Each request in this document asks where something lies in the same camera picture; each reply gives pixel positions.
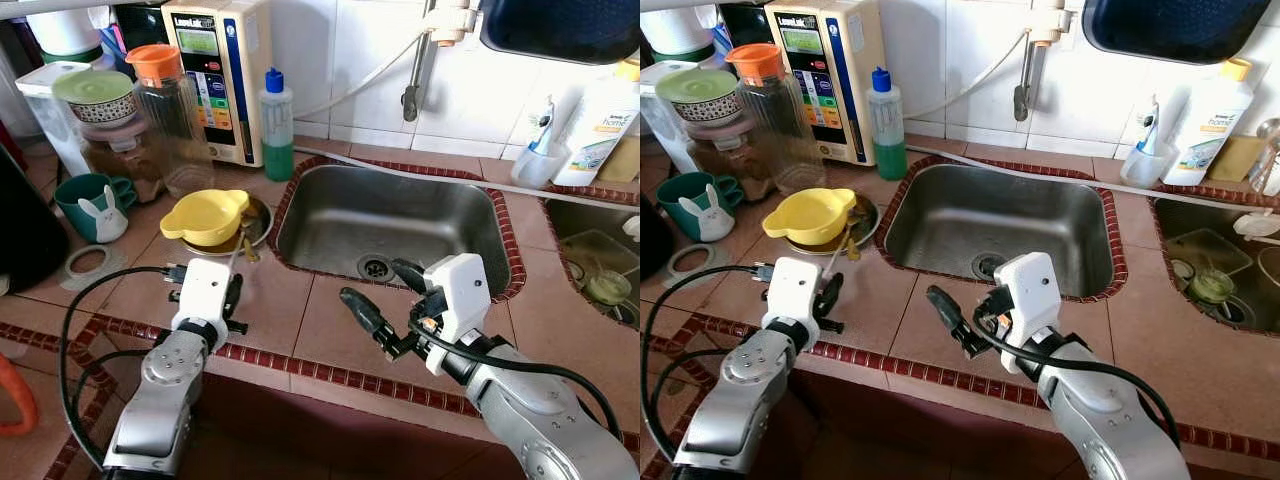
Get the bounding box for white flexible hose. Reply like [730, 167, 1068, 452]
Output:
[293, 30, 431, 121]
[905, 30, 1031, 121]

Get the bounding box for green soap bottle blue cap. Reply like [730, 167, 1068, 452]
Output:
[866, 67, 907, 182]
[259, 67, 296, 183]

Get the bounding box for dark hanging pan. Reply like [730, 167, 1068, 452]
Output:
[1082, 0, 1273, 66]
[480, 0, 641, 66]

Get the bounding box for clear pitcher orange lid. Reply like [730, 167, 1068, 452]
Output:
[125, 43, 216, 198]
[725, 43, 826, 196]

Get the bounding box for glass jar brown contents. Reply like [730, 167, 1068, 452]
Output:
[78, 118, 166, 204]
[685, 118, 771, 201]

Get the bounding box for white blue toothbrush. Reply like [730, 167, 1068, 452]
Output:
[527, 95, 557, 159]
[1138, 95, 1163, 159]

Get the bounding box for stainless steel sink basin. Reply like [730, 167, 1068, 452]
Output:
[878, 155, 1129, 303]
[545, 195, 641, 331]
[1148, 195, 1280, 336]
[270, 155, 526, 301]

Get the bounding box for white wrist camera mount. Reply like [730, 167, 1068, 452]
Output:
[170, 257, 234, 346]
[423, 253, 493, 376]
[995, 252, 1063, 376]
[762, 256, 823, 351]

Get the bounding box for orange hose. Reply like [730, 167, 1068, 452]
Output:
[0, 355, 39, 436]

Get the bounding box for stainless steel bowl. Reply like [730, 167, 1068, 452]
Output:
[783, 195, 881, 257]
[180, 195, 273, 258]

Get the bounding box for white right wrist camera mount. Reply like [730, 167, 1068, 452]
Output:
[423, 253, 493, 376]
[995, 252, 1063, 376]

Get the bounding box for patterned bowl green lid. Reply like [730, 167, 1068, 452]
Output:
[52, 70, 138, 126]
[655, 68, 743, 124]

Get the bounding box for white plastic container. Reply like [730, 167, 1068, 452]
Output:
[15, 62, 91, 179]
[640, 62, 701, 176]

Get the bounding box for tan square sponge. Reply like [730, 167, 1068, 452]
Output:
[598, 135, 641, 184]
[1205, 135, 1266, 183]

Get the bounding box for white bunny figure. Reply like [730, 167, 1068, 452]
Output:
[678, 184, 736, 244]
[77, 185, 129, 245]

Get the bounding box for chrome sink faucet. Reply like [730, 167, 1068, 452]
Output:
[1252, 117, 1280, 201]

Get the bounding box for white pot green base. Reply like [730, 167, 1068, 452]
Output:
[640, 5, 719, 61]
[25, 8, 109, 64]

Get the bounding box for teal ceramic mug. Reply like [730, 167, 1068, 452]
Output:
[656, 172, 743, 243]
[54, 173, 136, 244]

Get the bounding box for clear plastic cup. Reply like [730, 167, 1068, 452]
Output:
[510, 138, 571, 191]
[1120, 140, 1181, 189]

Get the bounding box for metal wall spout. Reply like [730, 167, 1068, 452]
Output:
[401, 0, 483, 123]
[1012, 0, 1086, 123]

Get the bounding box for yellow plastic bowl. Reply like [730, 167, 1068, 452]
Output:
[160, 189, 251, 248]
[762, 188, 858, 247]

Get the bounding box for black kettle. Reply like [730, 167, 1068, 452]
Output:
[0, 140, 71, 296]
[640, 190, 673, 291]

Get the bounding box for white detergent bottle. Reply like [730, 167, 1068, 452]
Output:
[1162, 57, 1254, 187]
[553, 58, 641, 188]

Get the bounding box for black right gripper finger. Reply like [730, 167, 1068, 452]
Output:
[968, 258, 1005, 297]
[339, 287, 415, 361]
[926, 285, 991, 359]
[391, 257, 433, 296]

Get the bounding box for red tiled kitchen counter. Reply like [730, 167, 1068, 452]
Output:
[0, 130, 641, 480]
[640, 130, 1280, 480]

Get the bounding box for beige water ionizer appliance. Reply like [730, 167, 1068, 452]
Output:
[765, 0, 886, 167]
[160, 0, 273, 168]

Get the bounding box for white flat ring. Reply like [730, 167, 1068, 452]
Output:
[62, 245, 126, 293]
[665, 244, 734, 291]

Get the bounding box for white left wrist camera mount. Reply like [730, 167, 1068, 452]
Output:
[170, 257, 234, 346]
[762, 256, 823, 351]

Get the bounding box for small green glass bowl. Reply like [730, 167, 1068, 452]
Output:
[585, 268, 634, 307]
[1186, 267, 1237, 307]

